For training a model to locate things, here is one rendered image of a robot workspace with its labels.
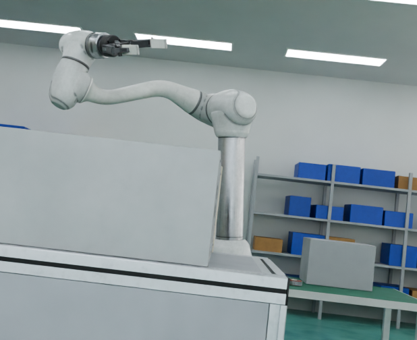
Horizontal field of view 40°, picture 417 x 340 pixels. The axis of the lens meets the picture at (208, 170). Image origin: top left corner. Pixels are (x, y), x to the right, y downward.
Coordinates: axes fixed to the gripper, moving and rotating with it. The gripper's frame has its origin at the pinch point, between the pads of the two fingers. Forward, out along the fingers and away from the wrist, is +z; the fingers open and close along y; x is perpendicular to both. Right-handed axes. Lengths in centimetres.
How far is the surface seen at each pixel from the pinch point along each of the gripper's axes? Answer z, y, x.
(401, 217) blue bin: -95, -546, -301
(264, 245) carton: -235, -431, -324
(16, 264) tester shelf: 49, 92, -22
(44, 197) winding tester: 49, 84, -13
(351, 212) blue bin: -149, -511, -292
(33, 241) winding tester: 49, 88, -19
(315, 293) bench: -27, -167, -190
